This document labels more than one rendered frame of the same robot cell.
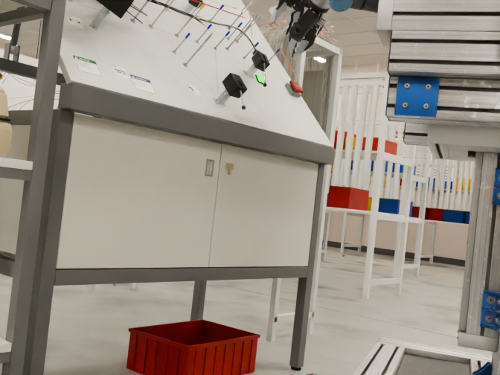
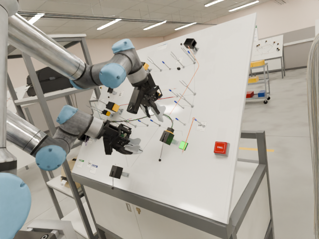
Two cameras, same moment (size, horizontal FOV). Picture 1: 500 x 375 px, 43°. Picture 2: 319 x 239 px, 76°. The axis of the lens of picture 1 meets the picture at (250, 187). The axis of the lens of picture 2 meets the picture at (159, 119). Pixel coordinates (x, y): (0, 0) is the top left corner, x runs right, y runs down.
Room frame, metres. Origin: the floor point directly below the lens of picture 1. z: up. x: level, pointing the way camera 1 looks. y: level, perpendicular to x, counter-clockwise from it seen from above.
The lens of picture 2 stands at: (2.28, -0.94, 1.47)
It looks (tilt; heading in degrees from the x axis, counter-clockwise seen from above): 14 degrees down; 91
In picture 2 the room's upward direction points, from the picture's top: 12 degrees counter-clockwise
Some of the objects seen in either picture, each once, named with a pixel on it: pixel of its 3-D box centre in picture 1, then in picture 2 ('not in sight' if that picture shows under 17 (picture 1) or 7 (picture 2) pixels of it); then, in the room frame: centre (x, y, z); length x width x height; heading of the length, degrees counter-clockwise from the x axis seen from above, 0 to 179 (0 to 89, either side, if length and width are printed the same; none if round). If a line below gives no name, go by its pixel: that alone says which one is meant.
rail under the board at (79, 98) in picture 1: (226, 132); (126, 193); (1.99, 0.09, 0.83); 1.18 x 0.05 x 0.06; 139
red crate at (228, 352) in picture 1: (194, 350); not in sight; (2.27, 0.14, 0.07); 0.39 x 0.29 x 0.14; 142
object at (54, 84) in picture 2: not in sight; (49, 79); (1.46, 0.75, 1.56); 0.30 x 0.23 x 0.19; 51
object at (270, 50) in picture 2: not in sight; (267, 59); (7.02, 7.88, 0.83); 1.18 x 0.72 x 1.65; 141
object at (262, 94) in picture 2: not in sight; (247, 83); (4.68, 4.62, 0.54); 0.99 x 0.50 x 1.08; 143
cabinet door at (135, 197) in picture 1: (146, 198); (111, 211); (1.79, 0.29, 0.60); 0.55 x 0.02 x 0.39; 139
